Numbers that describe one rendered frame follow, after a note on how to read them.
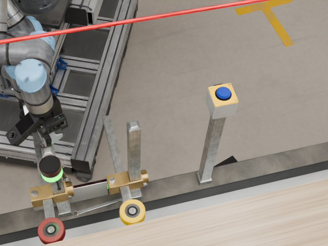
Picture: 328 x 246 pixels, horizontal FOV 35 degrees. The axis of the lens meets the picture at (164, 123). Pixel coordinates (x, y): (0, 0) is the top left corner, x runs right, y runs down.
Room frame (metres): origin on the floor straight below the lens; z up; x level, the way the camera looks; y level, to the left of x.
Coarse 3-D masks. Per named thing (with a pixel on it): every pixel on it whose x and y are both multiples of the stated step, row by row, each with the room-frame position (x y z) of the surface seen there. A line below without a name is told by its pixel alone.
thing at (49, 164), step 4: (48, 156) 0.70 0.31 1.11; (52, 156) 0.71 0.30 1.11; (44, 160) 0.69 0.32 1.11; (48, 160) 0.69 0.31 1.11; (52, 160) 0.69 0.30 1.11; (56, 160) 0.69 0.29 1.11; (40, 164) 0.68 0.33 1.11; (44, 164) 0.68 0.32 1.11; (48, 164) 0.68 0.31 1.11; (52, 164) 0.68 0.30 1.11; (56, 164) 0.68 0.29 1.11; (44, 168) 0.66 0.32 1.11; (48, 168) 0.67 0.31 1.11; (52, 168) 0.67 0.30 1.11; (56, 168) 0.67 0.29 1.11; (48, 172) 0.65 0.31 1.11; (52, 172) 0.66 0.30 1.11; (60, 188) 0.71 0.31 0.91
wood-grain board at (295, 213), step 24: (288, 192) 0.76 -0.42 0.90; (312, 192) 0.77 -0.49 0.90; (168, 216) 0.64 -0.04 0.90; (192, 216) 0.65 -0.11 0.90; (216, 216) 0.66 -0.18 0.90; (240, 216) 0.66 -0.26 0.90; (264, 216) 0.67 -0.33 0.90; (288, 216) 0.68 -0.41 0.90; (312, 216) 0.68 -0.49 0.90; (72, 240) 0.54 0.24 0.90; (96, 240) 0.55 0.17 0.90; (120, 240) 0.56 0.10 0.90; (144, 240) 0.56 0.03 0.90; (168, 240) 0.57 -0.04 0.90; (192, 240) 0.57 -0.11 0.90; (216, 240) 0.58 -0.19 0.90; (240, 240) 0.59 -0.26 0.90; (264, 240) 0.59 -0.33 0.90; (288, 240) 0.60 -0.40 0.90; (312, 240) 0.60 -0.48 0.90
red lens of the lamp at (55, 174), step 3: (54, 156) 0.71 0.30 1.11; (60, 162) 0.69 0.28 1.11; (39, 165) 0.67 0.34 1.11; (60, 165) 0.68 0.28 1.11; (60, 168) 0.67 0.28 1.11; (42, 171) 0.66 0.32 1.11; (57, 171) 0.66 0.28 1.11; (60, 171) 0.67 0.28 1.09; (42, 174) 0.65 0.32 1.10; (45, 174) 0.65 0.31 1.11; (48, 174) 0.65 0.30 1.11; (51, 174) 0.65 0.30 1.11; (54, 174) 0.65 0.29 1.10; (57, 174) 0.66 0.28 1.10; (48, 177) 0.65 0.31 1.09; (51, 177) 0.65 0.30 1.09
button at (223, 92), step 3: (219, 87) 0.90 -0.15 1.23; (222, 87) 0.90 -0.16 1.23; (225, 87) 0.90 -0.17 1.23; (219, 90) 0.89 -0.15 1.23; (222, 90) 0.89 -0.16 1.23; (225, 90) 0.89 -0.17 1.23; (228, 90) 0.89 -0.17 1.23; (219, 93) 0.88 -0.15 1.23; (222, 93) 0.88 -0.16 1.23; (225, 93) 0.88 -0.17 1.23; (228, 93) 0.88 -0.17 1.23; (219, 96) 0.87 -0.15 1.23; (222, 96) 0.87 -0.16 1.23; (225, 96) 0.87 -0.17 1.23; (228, 96) 0.88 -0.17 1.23
